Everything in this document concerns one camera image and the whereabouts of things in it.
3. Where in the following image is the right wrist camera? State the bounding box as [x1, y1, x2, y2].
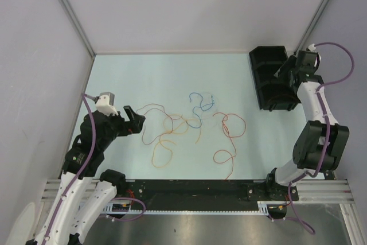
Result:
[306, 44, 317, 53]

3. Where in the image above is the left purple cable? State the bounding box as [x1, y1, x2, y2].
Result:
[42, 92, 146, 245]

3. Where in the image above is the right aluminium frame post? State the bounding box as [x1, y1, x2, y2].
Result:
[293, 0, 331, 53]

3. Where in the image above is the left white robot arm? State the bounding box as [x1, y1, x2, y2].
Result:
[27, 106, 146, 244]

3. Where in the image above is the blue cable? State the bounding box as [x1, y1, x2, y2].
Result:
[186, 92, 216, 129]

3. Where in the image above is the aluminium frame post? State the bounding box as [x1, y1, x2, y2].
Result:
[58, 0, 96, 59]
[293, 0, 331, 53]

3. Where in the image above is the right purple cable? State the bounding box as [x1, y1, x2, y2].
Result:
[286, 42, 356, 236]

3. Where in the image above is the white slotted cable duct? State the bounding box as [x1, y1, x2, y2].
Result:
[99, 200, 276, 217]

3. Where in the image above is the black compartment bin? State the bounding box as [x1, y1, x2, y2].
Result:
[249, 46, 300, 112]

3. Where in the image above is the orange cable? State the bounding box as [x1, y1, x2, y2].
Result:
[151, 114, 202, 168]

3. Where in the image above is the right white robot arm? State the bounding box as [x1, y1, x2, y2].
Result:
[264, 46, 350, 200]

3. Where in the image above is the white translucent cable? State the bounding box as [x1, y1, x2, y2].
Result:
[197, 92, 223, 128]

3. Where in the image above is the purple cable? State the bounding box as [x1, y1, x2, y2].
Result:
[286, 42, 356, 236]
[42, 92, 146, 245]

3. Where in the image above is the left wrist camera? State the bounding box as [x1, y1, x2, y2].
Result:
[93, 92, 118, 116]

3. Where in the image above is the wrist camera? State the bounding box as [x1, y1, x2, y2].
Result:
[93, 92, 118, 116]
[306, 44, 317, 53]

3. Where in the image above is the maroon cable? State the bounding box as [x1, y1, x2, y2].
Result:
[136, 103, 184, 146]

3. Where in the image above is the left aluminium frame post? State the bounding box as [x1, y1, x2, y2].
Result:
[58, 0, 96, 59]

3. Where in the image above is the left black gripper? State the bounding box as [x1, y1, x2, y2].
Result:
[99, 104, 145, 149]

